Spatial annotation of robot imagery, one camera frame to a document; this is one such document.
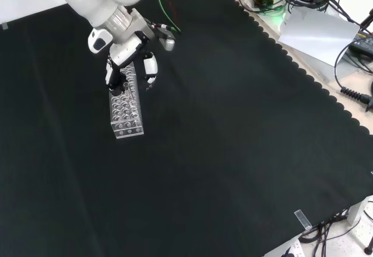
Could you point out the white power strip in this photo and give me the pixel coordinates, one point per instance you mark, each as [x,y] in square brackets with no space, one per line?
[295,249]

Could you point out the grey tape strip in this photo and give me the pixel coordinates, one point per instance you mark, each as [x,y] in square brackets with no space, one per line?
[4,25]

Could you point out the black bench cloth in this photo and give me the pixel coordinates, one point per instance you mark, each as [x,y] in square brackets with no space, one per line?
[186,137]

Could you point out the black power adapter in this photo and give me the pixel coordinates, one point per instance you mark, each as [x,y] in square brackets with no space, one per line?
[364,42]

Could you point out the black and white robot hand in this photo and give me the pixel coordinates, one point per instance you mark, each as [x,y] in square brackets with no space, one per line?
[128,50]

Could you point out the clear glass test tube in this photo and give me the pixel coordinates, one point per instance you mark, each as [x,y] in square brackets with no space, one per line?
[133,98]

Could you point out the clear plastic test tube rack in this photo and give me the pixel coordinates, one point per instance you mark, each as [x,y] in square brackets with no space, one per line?
[126,117]

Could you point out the pale board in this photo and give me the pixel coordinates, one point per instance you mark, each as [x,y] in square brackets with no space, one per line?
[317,38]

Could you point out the clear cloth clip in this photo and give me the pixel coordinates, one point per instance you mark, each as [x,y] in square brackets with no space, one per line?
[303,219]

